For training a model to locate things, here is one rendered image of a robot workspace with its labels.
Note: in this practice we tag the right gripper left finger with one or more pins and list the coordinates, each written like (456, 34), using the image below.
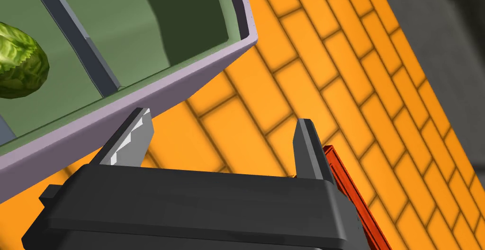
(130, 144)

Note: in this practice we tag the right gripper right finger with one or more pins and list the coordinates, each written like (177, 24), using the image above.
(307, 153)

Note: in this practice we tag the red bar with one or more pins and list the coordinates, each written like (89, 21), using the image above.
(354, 197)

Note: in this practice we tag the green drawer with lilac front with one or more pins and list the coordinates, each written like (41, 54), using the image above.
(125, 45)

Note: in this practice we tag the green lettuce head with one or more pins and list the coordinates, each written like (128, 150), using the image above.
(19, 64)

